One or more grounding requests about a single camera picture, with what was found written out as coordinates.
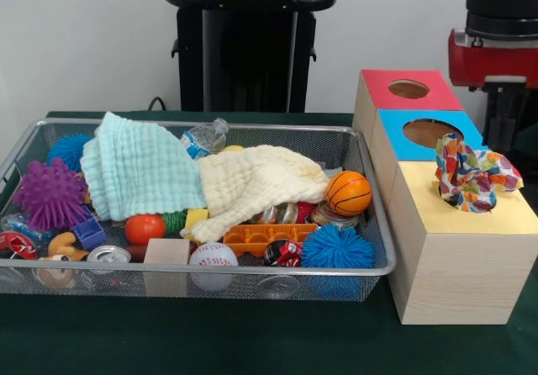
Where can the silver mesh bin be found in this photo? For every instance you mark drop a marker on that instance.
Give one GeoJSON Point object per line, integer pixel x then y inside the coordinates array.
{"type": "Point", "coordinates": [105, 288]}

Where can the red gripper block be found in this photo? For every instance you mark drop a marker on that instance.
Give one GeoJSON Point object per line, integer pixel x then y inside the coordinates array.
{"type": "Point", "coordinates": [466, 66]}

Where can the wooden three-hole sorting box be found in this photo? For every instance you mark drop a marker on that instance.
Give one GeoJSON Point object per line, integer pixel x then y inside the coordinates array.
{"type": "Point", "coordinates": [454, 274]}

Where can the plain wooden block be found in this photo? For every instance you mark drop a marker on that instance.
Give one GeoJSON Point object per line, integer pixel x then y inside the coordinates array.
{"type": "Point", "coordinates": [166, 252]}

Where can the white toy baseball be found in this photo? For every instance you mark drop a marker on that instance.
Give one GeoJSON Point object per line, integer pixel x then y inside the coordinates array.
{"type": "Point", "coordinates": [213, 255]}

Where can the cream cloth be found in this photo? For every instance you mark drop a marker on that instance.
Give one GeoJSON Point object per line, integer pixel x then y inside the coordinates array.
{"type": "Point", "coordinates": [252, 181]}

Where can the orange-red ball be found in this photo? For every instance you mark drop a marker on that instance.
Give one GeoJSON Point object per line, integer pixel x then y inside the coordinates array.
{"type": "Point", "coordinates": [145, 228]}

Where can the purple spiky ball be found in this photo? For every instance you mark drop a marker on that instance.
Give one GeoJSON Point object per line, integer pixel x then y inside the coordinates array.
{"type": "Point", "coordinates": [50, 194]}

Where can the dark green tablecloth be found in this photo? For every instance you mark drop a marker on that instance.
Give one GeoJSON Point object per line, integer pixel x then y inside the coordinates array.
{"type": "Point", "coordinates": [252, 341]}

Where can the blue fuzzy ball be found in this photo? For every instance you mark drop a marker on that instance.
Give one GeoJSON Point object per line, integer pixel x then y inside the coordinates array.
{"type": "Point", "coordinates": [67, 150]}
{"type": "Point", "coordinates": [338, 246]}

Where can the mint green cloth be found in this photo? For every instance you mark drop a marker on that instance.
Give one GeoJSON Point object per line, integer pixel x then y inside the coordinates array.
{"type": "Point", "coordinates": [134, 169]}

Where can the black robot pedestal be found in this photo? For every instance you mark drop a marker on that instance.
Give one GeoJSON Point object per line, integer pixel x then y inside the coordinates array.
{"type": "Point", "coordinates": [252, 55]}

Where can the polka-dot paper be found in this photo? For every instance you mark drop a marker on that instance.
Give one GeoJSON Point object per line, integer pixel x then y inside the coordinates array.
{"type": "Point", "coordinates": [471, 177]}

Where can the orange toy basketball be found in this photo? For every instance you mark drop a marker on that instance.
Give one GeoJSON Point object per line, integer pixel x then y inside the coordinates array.
{"type": "Point", "coordinates": [349, 192]}

